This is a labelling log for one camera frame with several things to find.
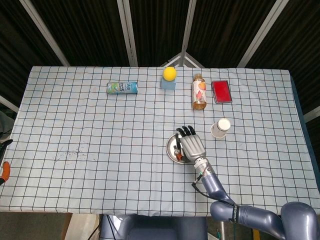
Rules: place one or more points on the triangular aluminium frame bracket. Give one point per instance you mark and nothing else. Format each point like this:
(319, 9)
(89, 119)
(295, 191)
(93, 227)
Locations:
(191, 60)

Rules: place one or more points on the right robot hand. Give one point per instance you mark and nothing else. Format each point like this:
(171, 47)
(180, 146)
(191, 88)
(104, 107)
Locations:
(192, 146)

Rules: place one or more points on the yellow ball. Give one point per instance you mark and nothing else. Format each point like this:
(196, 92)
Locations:
(169, 74)

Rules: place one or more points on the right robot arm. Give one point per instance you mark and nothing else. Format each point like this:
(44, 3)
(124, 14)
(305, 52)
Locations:
(215, 186)

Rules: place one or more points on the white paper cup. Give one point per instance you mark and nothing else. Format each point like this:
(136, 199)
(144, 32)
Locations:
(221, 127)

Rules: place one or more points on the brown cardboard box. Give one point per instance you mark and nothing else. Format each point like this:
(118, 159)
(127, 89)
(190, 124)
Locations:
(67, 227)

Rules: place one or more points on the red ink pad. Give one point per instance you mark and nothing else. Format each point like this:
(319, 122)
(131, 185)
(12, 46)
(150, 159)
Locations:
(222, 92)

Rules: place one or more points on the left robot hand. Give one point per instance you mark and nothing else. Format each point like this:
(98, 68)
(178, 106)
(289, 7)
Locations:
(5, 171)

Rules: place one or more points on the checkered blue tablecloth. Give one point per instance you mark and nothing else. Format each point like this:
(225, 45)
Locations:
(100, 150)

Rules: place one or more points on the small white die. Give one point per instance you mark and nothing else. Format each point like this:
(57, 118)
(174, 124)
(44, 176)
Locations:
(176, 150)

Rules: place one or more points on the light blue drink can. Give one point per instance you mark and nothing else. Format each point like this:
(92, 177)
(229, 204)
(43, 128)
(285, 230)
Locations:
(122, 88)

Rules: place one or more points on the light blue block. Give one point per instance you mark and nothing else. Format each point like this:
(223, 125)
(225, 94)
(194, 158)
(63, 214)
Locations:
(168, 85)

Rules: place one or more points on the white aluminium frame post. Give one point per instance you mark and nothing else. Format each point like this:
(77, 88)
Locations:
(312, 114)
(128, 32)
(45, 32)
(261, 32)
(187, 27)
(8, 103)

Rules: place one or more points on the grey robot torso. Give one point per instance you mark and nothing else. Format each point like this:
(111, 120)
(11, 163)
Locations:
(155, 230)

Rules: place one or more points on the silver metal bowl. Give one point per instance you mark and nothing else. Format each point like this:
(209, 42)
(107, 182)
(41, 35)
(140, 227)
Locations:
(171, 147)

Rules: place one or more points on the tea bottle with label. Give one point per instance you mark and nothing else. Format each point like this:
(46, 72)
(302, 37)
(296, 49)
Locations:
(199, 95)

